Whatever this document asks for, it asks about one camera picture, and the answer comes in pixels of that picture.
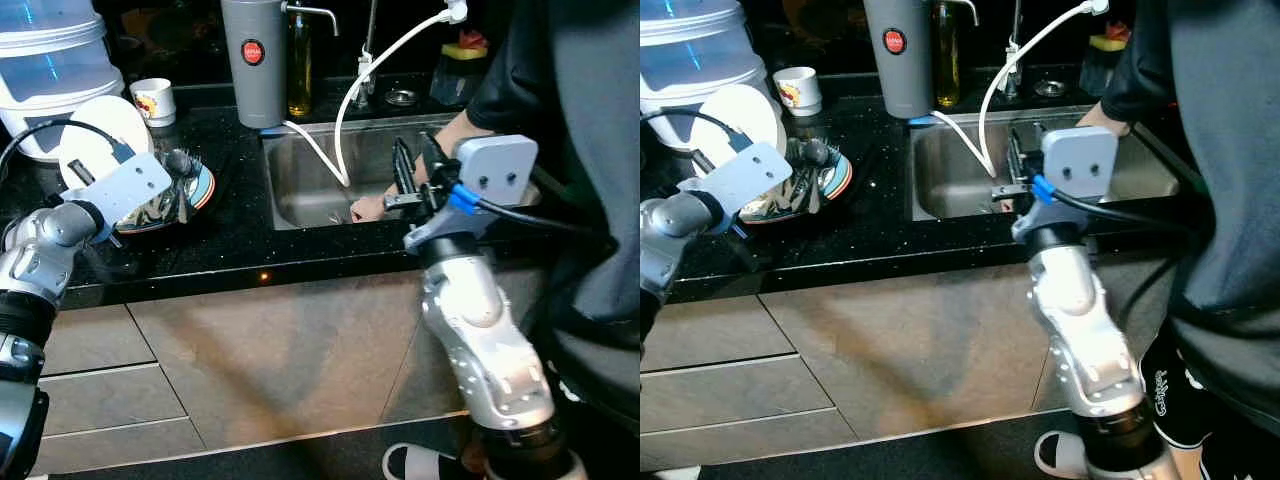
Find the colourful patterned plate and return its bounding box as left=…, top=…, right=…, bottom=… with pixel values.
left=740, top=150, right=854, bottom=226
left=115, top=158, right=217, bottom=236

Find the metal kitchen faucet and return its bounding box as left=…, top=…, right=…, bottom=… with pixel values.
left=1003, top=0, right=1029, bottom=101
left=357, top=0, right=383, bottom=106

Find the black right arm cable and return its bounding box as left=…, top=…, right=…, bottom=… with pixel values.
left=470, top=165, right=611, bottom=241
left=1050, top=185, right=1201, bottom=241

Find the white printed cup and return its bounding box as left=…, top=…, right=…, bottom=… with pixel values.
left=130, top=78, right=177, bottom=128
left=773, top=67, right=823, bottom=118

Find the short white hose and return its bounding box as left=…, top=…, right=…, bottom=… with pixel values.
left=930, top=110, right=996, bottom=179
left=283, top=119, right=348, bottom=188

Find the person's bare hand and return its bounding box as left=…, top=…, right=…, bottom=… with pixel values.
left=350, top=193, right=399, bottom=223

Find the grey water filter red label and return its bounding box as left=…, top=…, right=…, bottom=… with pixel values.
left=863, top=0, right=979, bottom=121
left=220, top=0, right=339, bottom=129

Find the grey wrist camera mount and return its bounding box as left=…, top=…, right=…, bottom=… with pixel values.
left=60, top=150, right=176, bottom=229
left=1040, top=125, right=1119, bottom=204
left=455, top=134, right=541, bottom=208
left=678, top=141, right=794, bottom=223

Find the white water container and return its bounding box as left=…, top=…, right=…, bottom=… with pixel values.
left=0, top=0, right=126, bottom=163
left=640, top=0, right=773, bottom=151

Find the yellow oil bottle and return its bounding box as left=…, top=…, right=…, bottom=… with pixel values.
left=933, top=0, right=961, bottom=109
left=288, top=5, right=314, bottom=118

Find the large white plate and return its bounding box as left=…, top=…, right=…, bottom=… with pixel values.
left=58, top=96, right=154, bottom=193
left=697, top=84, right=788, bottom=166

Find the stainless steel sink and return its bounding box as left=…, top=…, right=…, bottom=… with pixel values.
left=262, top=112, right=546, bottom=233
left=905, top=105, right=1181, bottom=223

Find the long white hose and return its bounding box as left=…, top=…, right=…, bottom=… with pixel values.
left=334, top=3, right=468, bottom=188
left=978, top=0, right=1109, bottom=179

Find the yellow red sponge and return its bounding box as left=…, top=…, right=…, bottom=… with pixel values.
left=445, top=30, right=490, bottom=61
left=1090, top=22, right=1131, bottom=53

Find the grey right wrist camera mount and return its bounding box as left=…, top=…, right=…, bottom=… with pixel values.
left=1040, top=125, right=1119, bottom=204
left=455, top=134, right=541, bottom=208

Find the dark sponge holder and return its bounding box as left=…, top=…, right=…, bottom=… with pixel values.
left=1078, top=45, right=1126, bottom=98
left=430, top=50, right=488, bottom=108

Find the white black slipper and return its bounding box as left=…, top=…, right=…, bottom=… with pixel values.
left=1033, top=430, right=1093, bottom=480
left=383, top=443, right=471, bottom=480

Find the person in dark clothes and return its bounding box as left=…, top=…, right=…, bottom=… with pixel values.
left=1100, top=0, right=1280, bottom=480
left=465, top=0, right=641, bottom=431

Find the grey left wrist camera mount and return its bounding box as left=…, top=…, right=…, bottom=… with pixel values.
left=678, top=141, right=794, bottom=223
left=60, top=150, right=176, bottom=229

